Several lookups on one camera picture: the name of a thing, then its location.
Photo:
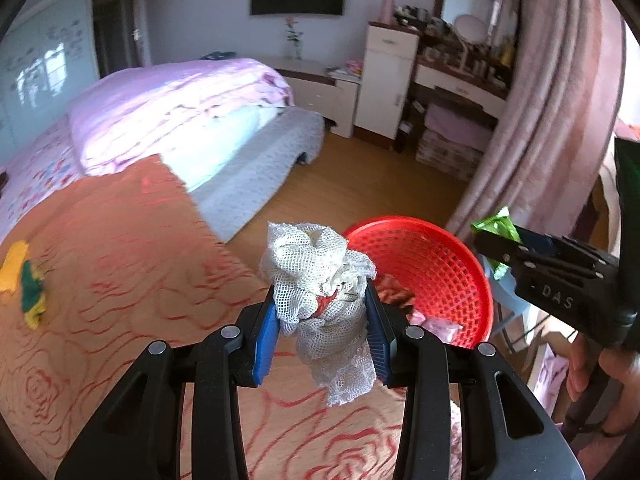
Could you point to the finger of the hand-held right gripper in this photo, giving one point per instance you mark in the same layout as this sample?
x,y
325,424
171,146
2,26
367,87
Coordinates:
x,y
500,252
542,244

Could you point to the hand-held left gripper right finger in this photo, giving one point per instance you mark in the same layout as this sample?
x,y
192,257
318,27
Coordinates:
x,y
380,345

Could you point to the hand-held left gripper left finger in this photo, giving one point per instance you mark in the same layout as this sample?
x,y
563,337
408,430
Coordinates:
x,y
265,340

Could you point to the green packet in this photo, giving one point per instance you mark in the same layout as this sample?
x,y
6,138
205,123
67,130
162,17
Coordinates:
x,y
500,225

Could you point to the red plastic basket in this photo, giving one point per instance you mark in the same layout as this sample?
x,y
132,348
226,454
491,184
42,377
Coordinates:
x,y
440,265

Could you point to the white mesh net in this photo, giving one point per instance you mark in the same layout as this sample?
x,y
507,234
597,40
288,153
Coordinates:
x,y
310,260

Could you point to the person's right hand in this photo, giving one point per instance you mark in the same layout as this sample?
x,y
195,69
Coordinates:
x,y
577,370

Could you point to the purple cushioned stool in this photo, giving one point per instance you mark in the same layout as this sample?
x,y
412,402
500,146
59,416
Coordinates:
x,y
455,130

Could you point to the pink curtain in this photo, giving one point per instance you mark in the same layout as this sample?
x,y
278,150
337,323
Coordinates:
x,y
545,110

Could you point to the orange rose patterned blanket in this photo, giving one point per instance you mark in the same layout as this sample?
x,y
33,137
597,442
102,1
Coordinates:
x,y
125,270

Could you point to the white dressing table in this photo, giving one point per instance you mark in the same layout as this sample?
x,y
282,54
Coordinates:
x,y
460,90

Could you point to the grey quilted bedspread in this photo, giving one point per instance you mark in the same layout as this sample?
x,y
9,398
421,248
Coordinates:
x,y
265,170

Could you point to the white folded quilt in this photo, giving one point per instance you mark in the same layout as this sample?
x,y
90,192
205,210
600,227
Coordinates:
x,y
220,145

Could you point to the round standing mirror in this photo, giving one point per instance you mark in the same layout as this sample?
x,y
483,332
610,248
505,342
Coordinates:
x,y
471,30

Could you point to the group of cosmetic bottles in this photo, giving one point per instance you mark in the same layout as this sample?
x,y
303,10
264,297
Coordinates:
x,y
435,25

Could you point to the small pink item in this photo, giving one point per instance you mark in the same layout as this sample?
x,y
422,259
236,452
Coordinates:
x,y
354,66

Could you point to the green and yellow foam net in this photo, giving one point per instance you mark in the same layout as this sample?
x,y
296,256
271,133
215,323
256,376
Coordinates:
x,y
32,290

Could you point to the low white nightstand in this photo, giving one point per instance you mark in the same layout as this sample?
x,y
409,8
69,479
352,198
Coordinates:
x,y
320,92

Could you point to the pink duvet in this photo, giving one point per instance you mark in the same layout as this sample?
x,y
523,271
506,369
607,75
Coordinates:
x,y
165,105

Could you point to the yellow foam sheet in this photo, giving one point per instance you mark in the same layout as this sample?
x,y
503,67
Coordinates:
x,y
12,265

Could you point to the pink thermos bottle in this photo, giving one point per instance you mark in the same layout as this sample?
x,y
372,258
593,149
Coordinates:
x,y
388,7

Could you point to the pink floral bed sheet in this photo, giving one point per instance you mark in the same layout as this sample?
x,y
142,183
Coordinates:
x,y
35,175

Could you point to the dark teal cloth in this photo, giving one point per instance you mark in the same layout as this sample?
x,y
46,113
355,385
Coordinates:
x,y
217,55

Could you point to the flower in glass vase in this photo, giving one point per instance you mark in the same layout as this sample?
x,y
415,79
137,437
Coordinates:
x,y
293,40

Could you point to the dark wooden door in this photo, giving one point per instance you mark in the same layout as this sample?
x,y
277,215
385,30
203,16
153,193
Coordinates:
x,y
117,35

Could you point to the glass door wardrobe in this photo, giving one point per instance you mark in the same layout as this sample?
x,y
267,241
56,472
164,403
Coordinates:
x,y
40,75

